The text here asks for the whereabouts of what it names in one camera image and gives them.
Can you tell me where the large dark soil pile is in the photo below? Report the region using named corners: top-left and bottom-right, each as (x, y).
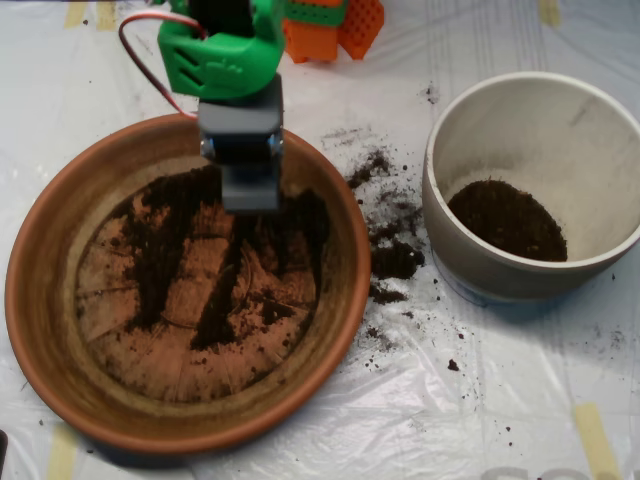
top-left (119, 167), bottom-right (334, 351)

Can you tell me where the small dark soil pile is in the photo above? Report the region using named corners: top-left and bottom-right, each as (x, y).
top-left (447, 179), bottom-right (569, 263)

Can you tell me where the scattered spilled dark soil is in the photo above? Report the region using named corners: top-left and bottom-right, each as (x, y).
top-left (347, 147), bottom-right (431, 307)

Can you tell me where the terracotta clay dish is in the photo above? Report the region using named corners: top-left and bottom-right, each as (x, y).
top-left (4, 111), bottom-right (373, 456)

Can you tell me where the white ceramic pot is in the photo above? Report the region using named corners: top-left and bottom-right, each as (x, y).
top-left (422, 71), bottom-right (640, 305)

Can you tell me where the beige masking tape strip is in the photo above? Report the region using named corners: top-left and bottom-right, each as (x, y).
top-left (572, 403), bottom-right (624, 480)
top-left (63, 2), bottom-right (89, 29)
top-left (45, 423), bottom-right (80, 480)
top-left (537, 0), bottom-right (562, 27)
top-left (96, 1), bottom-right (119, 32)

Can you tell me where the clear plastic sheet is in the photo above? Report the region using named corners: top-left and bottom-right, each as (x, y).
top-left (0, 0), bottom-right (640, 480)

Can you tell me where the red white black servo cable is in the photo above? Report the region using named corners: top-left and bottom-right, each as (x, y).
top-left (118, 0), bottom-right (209, 120)

